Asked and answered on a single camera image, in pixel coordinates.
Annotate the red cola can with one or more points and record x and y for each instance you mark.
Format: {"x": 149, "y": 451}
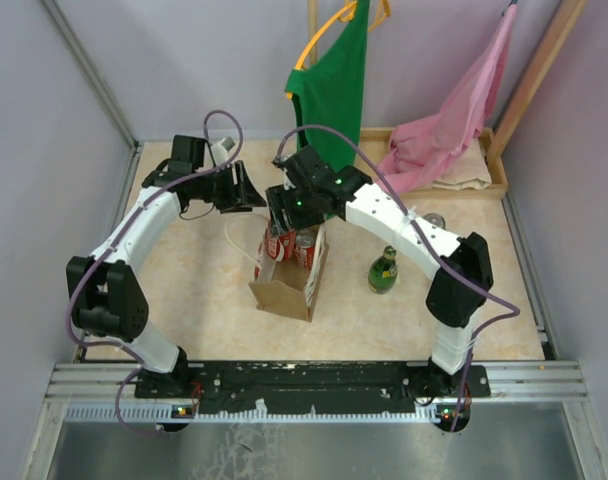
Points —
{"x": 279, "y": 247}
{"x": 305, "y": 243}

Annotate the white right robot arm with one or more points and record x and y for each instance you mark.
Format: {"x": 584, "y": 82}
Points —
{"x": 371, "y": 229}

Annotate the purple soda can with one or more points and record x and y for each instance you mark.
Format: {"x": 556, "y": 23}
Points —
{"x": 435, "y": 219}

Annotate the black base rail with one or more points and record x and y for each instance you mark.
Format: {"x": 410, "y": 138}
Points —
{"x": 298, "y": 388}

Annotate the yellow clothes hanger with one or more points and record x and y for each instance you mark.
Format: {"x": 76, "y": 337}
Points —
{"x": 329, "y": 30}

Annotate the wooden rack post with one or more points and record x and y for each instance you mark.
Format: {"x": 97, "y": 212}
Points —
{"x": 555, "y": 36}

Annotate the wooden tray frame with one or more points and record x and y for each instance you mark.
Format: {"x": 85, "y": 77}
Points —
{"x": 471, "y": 177}

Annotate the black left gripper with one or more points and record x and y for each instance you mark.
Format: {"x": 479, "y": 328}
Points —
{"x": 240, "y": 197}

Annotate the green t-shirt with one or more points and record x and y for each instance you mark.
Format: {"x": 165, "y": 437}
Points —
{"x": 327, "y": 96}

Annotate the green glass bottle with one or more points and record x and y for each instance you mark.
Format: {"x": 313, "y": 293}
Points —
{"x": 383, "y": 272}

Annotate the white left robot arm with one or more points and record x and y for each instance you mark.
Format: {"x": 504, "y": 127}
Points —
{"x": 106, "y": 299}

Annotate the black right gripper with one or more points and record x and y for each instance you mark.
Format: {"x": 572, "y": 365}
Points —
{"x": 278, "y": 200}

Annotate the burlap canvas bag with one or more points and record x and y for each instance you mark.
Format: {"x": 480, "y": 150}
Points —
{"x": 283, "y": 288}

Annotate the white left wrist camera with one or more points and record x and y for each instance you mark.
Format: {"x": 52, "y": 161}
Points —
{"x": 221, "y": 150}

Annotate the pink shirt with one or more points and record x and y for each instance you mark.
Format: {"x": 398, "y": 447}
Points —
{"x": 429, "y": 144}

